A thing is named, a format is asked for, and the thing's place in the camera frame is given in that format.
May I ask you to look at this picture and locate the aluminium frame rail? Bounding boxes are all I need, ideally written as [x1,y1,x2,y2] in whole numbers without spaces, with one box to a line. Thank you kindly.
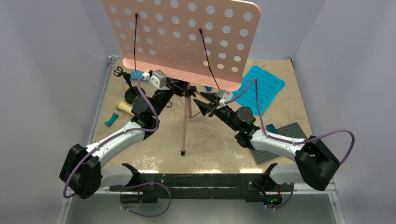
[56,56,120,224]

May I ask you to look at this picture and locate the grey brick baseplate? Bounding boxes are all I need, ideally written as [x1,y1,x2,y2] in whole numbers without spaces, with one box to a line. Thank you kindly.
[250,122,306,164]

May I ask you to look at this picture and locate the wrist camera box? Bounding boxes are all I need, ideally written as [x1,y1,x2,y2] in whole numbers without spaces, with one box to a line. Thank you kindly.
[142,70,169,90]
[215,90,233,109]

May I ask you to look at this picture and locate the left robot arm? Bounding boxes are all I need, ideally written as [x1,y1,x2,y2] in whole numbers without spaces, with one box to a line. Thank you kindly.
[59,78,189,199]

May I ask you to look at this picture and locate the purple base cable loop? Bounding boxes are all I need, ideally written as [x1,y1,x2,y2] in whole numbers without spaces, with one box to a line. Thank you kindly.
[120,182,172,218]

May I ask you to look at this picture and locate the teal curved block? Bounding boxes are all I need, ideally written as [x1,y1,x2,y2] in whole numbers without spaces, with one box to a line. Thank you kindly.
[104,112,119,127]

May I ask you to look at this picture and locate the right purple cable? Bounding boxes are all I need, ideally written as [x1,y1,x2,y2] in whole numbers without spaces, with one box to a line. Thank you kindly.
[224,77,356,166]

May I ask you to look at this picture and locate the light blue brick baseplate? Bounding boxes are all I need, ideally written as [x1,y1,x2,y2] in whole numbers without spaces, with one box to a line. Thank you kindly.
[130,70,143,81]

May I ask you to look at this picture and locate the pink music stand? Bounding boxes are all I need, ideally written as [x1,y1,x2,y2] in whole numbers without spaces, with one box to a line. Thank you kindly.
[101,0,262,156]

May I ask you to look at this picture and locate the blue sheet music page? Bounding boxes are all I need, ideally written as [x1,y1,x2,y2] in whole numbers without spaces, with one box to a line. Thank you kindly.
[233,65,285,115]

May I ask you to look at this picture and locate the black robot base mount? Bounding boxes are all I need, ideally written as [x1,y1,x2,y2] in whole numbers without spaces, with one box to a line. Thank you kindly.
[110,173,292,206]

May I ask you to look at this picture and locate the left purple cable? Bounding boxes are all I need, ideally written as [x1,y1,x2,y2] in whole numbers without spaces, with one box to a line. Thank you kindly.
[63,76,161,199]

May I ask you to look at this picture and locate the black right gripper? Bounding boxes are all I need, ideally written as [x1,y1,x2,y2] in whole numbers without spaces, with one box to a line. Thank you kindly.
[193,92,240,132]

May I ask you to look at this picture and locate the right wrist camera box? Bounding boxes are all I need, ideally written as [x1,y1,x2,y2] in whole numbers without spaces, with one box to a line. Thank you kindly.
[215,90,233,109]

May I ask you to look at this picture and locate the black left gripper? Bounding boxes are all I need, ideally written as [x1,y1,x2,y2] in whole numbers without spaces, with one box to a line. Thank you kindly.
[151,68,192,118]

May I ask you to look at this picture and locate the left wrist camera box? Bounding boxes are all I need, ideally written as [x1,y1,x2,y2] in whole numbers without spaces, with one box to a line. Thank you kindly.
[142,70,169,90]

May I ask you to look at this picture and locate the beige toy microphone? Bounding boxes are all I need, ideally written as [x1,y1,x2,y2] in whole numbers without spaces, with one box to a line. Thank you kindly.
[115,100,134,117]

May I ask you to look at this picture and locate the blue bricks on grey plate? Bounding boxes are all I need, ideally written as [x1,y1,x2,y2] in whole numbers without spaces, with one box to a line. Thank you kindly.
[266,124,278,134]

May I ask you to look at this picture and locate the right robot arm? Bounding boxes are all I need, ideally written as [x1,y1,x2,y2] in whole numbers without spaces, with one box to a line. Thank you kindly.
[193,93,341,191]

